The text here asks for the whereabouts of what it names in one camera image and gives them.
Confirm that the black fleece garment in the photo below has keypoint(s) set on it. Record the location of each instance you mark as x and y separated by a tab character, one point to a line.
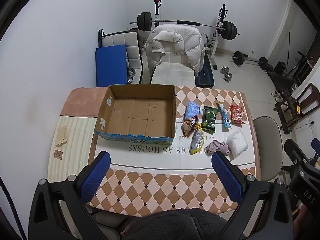
175	225

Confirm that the thin black pole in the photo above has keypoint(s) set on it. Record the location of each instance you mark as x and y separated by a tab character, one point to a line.
288	52

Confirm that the purple sock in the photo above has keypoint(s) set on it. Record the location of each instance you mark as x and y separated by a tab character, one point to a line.
215	146

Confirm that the weight bench with white rack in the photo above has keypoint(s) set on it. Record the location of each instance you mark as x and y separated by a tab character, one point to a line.
213	45

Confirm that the dark wooden chair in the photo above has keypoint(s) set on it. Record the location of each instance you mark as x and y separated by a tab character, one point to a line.
310	97

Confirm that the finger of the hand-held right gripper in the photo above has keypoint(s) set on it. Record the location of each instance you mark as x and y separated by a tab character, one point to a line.
293	151
315	147

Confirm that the long blue white packet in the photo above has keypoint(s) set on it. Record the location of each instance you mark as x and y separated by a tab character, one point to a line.
224	117

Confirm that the pink striped table cover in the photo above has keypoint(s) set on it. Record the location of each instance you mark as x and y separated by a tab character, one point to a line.
75	140

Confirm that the silver glitter packet yellow ends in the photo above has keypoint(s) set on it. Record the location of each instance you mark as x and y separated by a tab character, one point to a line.
197	141

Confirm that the pair of white shoes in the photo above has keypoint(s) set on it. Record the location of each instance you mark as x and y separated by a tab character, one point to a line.
277	96

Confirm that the white puffer jacket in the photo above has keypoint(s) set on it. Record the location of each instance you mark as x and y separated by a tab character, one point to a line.
175	42

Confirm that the orange cartoon snack packet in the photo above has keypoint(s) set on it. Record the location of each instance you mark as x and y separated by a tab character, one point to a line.
188	125

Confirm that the white chair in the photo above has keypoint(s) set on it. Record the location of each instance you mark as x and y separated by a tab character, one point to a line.
172	73

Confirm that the red snack packet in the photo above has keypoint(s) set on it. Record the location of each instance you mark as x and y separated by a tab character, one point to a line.
236	114

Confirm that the white soft plastic bag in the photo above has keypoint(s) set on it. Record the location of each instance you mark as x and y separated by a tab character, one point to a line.
237	143

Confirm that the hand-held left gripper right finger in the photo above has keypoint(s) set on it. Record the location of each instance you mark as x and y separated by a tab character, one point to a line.
226	177

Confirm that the white padded folding bed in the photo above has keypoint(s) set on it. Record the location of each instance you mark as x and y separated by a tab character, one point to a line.
130	45

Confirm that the green wipes packet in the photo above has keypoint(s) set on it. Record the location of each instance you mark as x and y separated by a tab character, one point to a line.
208	118

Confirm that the short barbell with black plates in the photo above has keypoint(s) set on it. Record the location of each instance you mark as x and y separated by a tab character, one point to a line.
250	61

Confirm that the cardboard box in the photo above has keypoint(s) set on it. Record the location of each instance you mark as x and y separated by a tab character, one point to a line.
137	115

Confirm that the small brown label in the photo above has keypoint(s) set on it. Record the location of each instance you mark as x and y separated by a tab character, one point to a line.
58	154

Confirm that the blue folded mat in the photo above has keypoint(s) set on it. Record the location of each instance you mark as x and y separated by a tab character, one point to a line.
111	65

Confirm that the black speaker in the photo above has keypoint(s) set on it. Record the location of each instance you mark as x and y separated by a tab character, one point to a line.
279	68

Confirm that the person's right hand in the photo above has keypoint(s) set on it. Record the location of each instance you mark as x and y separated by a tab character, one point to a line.
303	213

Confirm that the dark wooden rack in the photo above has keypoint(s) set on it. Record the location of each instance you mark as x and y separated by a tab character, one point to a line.
301	63

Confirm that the light blue tissue packet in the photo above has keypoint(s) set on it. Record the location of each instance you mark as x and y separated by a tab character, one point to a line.
192	110

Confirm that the beige paper scrap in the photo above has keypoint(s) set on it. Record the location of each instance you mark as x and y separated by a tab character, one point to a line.
62	136

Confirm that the beige round chair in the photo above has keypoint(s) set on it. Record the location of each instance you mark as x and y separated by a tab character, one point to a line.
267	145

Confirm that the dark low bench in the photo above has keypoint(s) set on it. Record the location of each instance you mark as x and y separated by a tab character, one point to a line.
282	80

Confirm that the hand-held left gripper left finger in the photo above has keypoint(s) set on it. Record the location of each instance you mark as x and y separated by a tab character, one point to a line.
96	177

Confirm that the chrome dumbbell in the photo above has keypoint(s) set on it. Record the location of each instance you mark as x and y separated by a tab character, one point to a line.
228	77
224	70
131	75

